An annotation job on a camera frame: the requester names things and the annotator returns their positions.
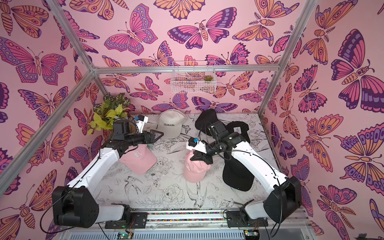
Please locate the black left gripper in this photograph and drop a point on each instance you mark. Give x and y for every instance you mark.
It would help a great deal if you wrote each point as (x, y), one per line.
(151, 137)

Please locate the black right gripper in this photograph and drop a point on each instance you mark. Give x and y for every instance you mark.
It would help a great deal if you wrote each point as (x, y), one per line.
(201, 152)

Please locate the pink cap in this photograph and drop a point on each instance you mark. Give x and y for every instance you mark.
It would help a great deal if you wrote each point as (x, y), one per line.
(138, 159)
(194, 171)

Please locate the white Colorado cap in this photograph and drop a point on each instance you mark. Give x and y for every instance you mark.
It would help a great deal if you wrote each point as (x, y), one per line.
(170, 123)

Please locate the plain black cap back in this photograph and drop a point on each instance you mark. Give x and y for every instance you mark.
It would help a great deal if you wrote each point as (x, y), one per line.
(206, 119)

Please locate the plain black cap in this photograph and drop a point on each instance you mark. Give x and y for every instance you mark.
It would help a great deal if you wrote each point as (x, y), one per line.
(206, 119)
(237, 176)

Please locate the black cap with white patch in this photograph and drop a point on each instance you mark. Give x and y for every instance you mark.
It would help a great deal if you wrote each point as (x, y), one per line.
(239, 127)

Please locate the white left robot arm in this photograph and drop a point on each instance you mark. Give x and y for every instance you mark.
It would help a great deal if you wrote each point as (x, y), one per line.
(75, 205)

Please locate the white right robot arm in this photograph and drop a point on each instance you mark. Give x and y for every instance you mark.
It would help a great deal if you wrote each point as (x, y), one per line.
(284, 193)

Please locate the plain black cap front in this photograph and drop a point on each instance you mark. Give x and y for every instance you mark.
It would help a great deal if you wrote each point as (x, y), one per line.
(237, 176)

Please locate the potted green plant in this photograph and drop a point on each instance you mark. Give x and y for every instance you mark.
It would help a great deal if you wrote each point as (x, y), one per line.
(112, 108)

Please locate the small succulent in basket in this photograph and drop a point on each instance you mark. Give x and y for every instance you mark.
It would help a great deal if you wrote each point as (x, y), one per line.
(208, 78)

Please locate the aluminium horizontal back bar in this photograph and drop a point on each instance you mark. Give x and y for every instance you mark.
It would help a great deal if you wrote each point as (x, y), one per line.
(202, 68)

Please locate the aluminium left side bar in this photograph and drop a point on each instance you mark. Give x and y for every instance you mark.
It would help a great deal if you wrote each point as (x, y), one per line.
(24, 155)

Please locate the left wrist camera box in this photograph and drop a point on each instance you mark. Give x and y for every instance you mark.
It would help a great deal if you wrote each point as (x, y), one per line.
(140, 121)

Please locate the white wire basket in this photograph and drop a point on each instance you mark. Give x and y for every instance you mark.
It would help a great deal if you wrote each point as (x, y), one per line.
(193, 82)

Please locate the aluminium corner post left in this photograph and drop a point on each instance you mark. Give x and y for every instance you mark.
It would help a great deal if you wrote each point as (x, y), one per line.
(73, 38)

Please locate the aluminium corner post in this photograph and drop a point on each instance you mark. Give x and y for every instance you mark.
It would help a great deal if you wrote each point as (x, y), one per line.
(73, 38)
(301, 24)

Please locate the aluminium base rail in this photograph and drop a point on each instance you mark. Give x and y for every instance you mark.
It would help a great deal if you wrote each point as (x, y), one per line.
(208, 224)

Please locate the aluminium corner post right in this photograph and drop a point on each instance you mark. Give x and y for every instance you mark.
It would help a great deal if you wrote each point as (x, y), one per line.
(301, 24)

